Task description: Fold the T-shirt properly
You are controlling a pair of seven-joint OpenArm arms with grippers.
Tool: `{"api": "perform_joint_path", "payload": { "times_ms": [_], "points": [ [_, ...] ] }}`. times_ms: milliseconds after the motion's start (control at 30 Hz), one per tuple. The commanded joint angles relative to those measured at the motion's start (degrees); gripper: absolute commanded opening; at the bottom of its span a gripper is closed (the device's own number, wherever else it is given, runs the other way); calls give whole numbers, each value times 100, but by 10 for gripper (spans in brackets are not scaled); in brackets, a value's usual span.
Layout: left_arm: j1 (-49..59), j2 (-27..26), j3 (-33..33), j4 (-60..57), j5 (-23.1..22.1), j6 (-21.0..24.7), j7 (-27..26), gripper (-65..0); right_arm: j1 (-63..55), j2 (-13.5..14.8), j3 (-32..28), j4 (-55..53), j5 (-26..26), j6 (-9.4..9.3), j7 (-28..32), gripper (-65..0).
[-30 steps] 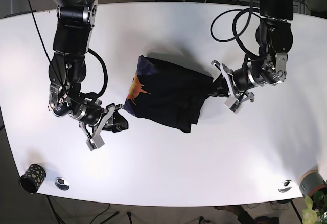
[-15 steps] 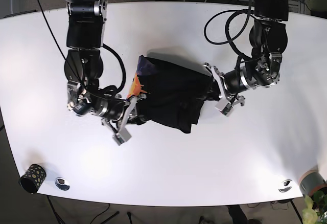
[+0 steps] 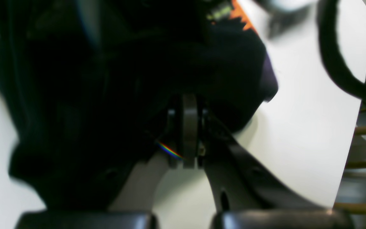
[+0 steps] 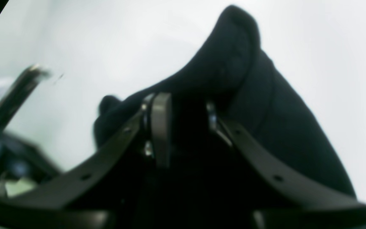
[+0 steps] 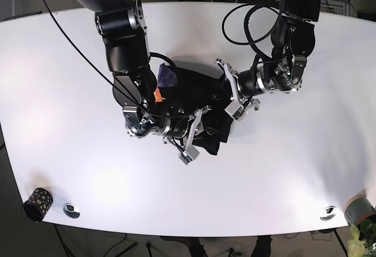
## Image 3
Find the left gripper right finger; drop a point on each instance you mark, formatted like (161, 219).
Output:
(246, 194)

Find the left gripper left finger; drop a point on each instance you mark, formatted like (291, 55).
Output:
(126, 184)

